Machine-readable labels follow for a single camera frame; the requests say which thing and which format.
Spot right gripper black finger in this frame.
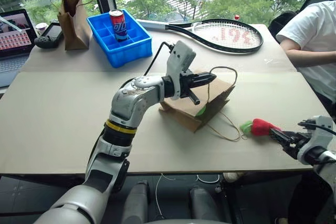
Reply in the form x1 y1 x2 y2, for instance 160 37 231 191
281 141 296 157
268 128 295 143

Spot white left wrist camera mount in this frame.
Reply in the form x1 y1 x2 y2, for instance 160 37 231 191
165 40 197 100

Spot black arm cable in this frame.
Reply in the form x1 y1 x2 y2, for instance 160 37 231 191
297 121 336 136
143 41 175 77

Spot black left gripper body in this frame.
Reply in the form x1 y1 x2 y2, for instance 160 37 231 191
179 69 201 105

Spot black tennis racket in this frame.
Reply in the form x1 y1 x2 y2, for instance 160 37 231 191
136 18 264 55

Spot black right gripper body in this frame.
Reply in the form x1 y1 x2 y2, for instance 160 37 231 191
288 131 313 159

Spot short white cable loop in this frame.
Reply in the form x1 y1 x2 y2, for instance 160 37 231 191
196 173 221 184

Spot brown paper bag standing upright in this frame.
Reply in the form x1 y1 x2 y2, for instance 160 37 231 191
50 0 93 51

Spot person in white shirt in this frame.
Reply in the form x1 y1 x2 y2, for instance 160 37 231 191
275 0 336 116

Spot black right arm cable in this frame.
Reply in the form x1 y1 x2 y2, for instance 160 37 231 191
297 121 336 136

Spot brown paper bag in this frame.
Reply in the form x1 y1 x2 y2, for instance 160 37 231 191
50 0 93 51
159 66 249 142

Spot grey rounded robot leg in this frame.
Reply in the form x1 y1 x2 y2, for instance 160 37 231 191
121 180 152 224
189 185 221 224

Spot red plush toy green leaves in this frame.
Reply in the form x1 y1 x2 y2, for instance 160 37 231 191
239 118 283 137

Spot long white cable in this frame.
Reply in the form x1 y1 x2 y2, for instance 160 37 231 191
154 173 177 220

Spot white shoe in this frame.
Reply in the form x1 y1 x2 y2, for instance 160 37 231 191
223 172 246 183

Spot grey laptop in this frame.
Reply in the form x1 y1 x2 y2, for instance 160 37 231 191
0 8 38 88

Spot black handheld controller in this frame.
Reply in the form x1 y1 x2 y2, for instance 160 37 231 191
34 20 64 49

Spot blue plastic divided bin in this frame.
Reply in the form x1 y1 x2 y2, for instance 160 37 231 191
86 8 153 69

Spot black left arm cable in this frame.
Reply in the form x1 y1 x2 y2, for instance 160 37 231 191
143 41 175 77

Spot red soda can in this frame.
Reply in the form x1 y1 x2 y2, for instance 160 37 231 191
109 9 129 42

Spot white paper cup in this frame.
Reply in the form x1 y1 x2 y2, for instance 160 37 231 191
35 22 49 37

